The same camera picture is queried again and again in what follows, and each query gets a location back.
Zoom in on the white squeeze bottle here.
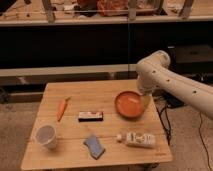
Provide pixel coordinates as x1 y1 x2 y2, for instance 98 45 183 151
116 132 156 148

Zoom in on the black box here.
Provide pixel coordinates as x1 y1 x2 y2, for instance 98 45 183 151
168 45 213 74

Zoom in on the blue sponge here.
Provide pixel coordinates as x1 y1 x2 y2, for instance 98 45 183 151
83 135 105 160

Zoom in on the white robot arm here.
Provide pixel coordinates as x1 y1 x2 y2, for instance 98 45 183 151
136 50 213 120

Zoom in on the black cable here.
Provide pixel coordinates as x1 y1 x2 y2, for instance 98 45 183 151
198 111 213 171

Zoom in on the orange carrot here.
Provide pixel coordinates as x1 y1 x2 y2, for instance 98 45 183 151
56 98 70 121

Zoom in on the long shelf bench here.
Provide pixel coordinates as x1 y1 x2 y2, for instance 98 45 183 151
0 0 213 27

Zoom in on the black whiteboard eraser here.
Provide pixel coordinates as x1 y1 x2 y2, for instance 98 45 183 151
78 111 103 122

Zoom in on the wooden table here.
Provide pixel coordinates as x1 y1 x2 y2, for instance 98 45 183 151
21 80 172 171

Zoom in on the white ceramic cup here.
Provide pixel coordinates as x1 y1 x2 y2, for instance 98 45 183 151
35 125 57 149

